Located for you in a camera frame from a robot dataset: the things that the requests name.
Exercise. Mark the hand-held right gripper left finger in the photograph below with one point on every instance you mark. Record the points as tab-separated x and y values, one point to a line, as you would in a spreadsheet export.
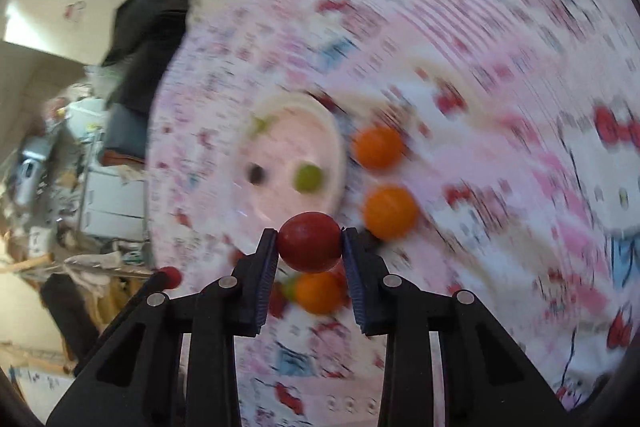
265	279

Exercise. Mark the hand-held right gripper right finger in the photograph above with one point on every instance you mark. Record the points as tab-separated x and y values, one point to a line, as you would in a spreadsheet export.
357	284

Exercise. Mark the green plum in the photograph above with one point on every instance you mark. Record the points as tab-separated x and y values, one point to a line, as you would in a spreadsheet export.
307	177
289	289

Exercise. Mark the orange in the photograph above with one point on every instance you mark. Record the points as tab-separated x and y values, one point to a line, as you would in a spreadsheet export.
391	213
317	293
378	148

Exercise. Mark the small red fruit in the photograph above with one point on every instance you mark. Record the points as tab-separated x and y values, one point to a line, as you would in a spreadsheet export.
171	277

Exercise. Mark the pale pink plate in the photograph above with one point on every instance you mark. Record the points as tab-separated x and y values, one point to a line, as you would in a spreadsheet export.
290	142

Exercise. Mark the dark grape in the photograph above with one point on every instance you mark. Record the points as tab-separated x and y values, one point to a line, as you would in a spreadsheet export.
256	175

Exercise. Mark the white washing machine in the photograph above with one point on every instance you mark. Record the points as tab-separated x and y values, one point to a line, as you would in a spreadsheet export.
112	202

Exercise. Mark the wooden furniture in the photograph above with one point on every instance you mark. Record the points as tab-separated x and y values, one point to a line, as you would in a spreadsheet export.
27	264

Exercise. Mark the pink cartoon printed blanket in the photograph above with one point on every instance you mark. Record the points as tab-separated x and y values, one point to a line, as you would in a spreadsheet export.
450	57

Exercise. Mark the black jacket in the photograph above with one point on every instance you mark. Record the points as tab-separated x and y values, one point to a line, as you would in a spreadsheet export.
150	37

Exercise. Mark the wall sticker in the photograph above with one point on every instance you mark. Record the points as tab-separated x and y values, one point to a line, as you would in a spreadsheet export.
75	11

